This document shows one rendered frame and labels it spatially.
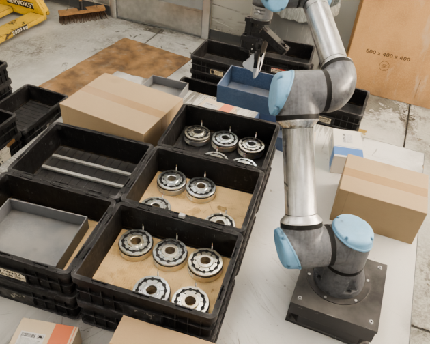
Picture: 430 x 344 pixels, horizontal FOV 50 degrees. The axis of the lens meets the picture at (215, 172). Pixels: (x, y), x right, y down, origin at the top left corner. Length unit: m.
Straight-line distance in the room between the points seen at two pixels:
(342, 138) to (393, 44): 2.08
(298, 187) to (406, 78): 2.93
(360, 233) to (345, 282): 0.17
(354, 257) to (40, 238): 0.92
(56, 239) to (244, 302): 0.61
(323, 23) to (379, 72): 2.67
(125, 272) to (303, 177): 0.58
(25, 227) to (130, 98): 0.72
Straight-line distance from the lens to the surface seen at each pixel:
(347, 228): 1.31
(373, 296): 1.48
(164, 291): 1.31
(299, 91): 1.22
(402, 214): 1.73
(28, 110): 2.94
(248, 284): 1.53
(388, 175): 1.82
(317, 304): 1.42
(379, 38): 4.04
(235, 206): 1.58
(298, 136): 1.23
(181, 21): 4.69
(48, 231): 1.53
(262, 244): 1.65
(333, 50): 1.36
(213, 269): 1.36
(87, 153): 1.80
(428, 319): 2.58
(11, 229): 1.57
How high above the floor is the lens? 1.94
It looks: 41 degrees down
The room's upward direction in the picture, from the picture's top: 5 degrees clockwise
